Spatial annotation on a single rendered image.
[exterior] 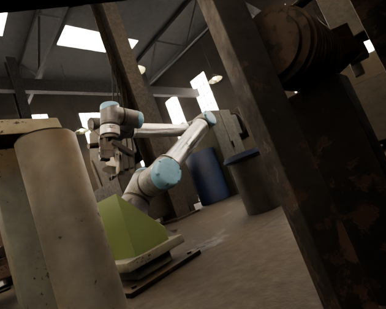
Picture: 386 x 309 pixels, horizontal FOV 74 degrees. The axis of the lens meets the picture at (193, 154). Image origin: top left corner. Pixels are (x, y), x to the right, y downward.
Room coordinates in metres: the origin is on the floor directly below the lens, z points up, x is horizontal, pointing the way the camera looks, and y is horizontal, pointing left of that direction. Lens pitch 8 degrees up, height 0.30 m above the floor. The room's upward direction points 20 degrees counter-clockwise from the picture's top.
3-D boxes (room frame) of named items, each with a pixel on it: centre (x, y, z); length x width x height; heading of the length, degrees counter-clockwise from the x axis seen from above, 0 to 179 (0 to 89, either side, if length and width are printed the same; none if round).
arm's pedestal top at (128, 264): (1.29, 0.41, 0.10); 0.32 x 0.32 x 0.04; 47
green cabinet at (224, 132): (4.59, -0.55, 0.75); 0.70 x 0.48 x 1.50; 137
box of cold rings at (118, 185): (4.05, 0.92, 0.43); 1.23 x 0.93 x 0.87; 135
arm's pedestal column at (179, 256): (1.29, 0.41, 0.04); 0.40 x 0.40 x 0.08; 47
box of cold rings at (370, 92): (3.09, -1.94, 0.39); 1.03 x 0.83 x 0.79; 51
